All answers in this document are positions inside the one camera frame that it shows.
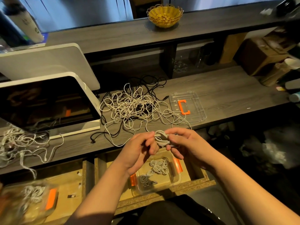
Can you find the white customer display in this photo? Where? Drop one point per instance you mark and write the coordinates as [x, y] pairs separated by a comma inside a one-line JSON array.
[[49, 65]]

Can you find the clear container drawer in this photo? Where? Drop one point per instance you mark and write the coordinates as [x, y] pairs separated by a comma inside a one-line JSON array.
[[14, 208], [140, 187]]

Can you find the black device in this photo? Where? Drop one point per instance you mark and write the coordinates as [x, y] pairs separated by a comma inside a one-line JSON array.
[[288, 6]]

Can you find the person's left forearm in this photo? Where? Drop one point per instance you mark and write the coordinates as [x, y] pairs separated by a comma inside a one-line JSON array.
[[96, 199]]

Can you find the grey wooden bar counter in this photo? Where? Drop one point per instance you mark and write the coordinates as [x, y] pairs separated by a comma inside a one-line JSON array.
[[117, 35]]

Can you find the person's right forearm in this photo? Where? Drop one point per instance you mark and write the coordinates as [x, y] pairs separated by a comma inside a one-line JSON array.
[[253, 194]]

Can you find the black thermos bottle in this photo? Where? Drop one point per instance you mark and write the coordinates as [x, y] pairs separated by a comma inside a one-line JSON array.
[[9, 32]]

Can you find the wooden drawer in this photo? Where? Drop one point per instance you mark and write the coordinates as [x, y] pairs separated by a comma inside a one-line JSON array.
[[75, 185], [199, 175]]

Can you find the white paper coffee cup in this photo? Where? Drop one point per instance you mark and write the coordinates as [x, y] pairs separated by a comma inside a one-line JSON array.
[[26, 23]]

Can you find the small white connector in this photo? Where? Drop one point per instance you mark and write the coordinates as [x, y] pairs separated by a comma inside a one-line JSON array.
[[71, 196]]

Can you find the person's left hand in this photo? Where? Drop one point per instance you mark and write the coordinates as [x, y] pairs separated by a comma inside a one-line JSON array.
[[136, 153]]

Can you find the person's right hand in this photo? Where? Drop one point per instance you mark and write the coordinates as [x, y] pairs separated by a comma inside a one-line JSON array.
[[192, 146]]

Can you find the yellow woven basket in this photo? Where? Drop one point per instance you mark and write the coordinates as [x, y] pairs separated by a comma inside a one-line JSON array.
[[165, 16]]

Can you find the brown cardboard box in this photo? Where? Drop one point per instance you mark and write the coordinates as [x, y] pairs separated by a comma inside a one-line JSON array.
[[262, 56]]

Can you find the flat cardboard sheet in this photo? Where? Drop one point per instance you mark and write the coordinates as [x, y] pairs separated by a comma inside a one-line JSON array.
[[233, 48]]

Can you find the brown wooden chair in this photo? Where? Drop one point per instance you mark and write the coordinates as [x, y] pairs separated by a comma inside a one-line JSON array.
[[145, 4]]

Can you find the white touchscreen monitor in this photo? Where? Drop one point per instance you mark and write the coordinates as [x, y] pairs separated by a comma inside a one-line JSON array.
[[47, 103]]

